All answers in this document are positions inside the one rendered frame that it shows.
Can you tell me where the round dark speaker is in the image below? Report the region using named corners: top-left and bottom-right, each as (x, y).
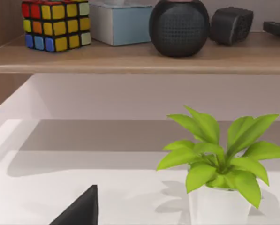
top-left (149, 0), bottom-right (211, 58)

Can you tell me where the light blue tissue box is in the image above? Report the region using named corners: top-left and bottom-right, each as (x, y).
top-left (89, 0), bottom-right (154, 46)

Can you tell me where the multicoloured puzzle cube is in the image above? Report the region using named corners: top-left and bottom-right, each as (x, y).
top-left (21, 0), bottom-right (92, 53)

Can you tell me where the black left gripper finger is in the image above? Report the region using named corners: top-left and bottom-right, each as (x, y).
top-left (48, 184), bottom-right (99, 225)

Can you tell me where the wooden shelf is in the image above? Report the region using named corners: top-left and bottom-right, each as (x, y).
top-left (0, 0), bottom-right (280, 113)

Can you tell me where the flat black device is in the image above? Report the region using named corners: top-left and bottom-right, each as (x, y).
top-left (263, 20), bottom-right (280, 39)

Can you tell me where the green plant in white pot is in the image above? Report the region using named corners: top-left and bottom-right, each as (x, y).
top-left (156, 105), bottom-right (280, 225)

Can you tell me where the small black box speaker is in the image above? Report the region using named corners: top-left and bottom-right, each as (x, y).
top-left (209, 6), bottom-right (254, 46)

